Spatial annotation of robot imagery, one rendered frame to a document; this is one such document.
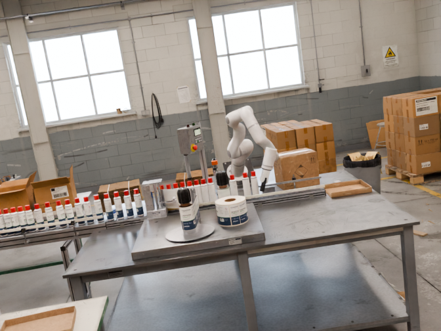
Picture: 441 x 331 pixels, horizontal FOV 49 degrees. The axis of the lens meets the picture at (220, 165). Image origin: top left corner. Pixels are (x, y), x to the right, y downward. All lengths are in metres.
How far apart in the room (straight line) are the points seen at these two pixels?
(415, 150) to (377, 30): 3.49
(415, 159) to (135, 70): 4.94
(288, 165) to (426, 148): 3.32
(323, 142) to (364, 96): 2.74
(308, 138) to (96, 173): 4.11
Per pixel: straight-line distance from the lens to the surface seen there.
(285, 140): 6.84
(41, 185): 4.80
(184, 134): 3.53
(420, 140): 6.79
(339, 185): 3.87
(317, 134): 6.97
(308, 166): 3.87
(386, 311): 3.35
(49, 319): 2.58
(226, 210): 3.05
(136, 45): 8.91
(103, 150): 9.06
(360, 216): 3.18
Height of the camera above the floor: 1.85
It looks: 11 degrees down
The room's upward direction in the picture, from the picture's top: 8 degrees counter-clockwise
